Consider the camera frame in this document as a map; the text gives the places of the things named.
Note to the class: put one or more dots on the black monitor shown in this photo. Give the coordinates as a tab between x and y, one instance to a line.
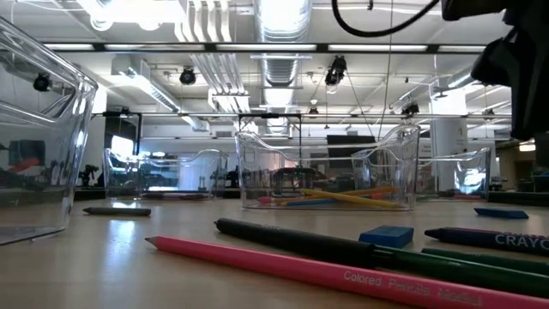
349	143

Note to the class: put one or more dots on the black silver frame crossbar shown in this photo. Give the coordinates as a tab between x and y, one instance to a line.
279	47

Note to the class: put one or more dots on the pink colored pencil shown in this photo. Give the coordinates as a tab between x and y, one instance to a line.
257	257

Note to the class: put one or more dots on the thick blue eraser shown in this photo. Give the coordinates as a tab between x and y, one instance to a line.
386	238

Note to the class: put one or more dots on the black ceiling spotlight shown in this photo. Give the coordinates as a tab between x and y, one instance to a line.
187	76

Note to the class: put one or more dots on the purple crayon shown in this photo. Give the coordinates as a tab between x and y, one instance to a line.
193	196

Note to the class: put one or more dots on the yellow pencil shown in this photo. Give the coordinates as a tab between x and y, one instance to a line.
351	199

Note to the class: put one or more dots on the dark green coloured pencil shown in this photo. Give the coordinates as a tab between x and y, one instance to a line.
300	240

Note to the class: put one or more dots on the white pillar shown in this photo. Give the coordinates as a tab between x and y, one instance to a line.
448	141

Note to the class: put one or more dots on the clear plastic bin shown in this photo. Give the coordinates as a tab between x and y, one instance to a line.
128	171
472	176
43	150
386	171

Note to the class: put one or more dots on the dark red crayon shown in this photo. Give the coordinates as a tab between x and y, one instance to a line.
156	196

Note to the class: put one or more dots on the black overhead camera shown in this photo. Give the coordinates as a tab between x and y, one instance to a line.
336	70

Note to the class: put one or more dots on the orange pencil red eraser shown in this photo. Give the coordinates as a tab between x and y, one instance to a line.
377	190

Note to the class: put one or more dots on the blue crayon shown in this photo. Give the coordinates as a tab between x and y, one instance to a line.
472	238

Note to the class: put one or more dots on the silver ventilation duct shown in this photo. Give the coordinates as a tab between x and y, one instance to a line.
281	26

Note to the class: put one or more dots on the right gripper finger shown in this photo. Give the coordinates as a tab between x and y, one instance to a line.
532	86

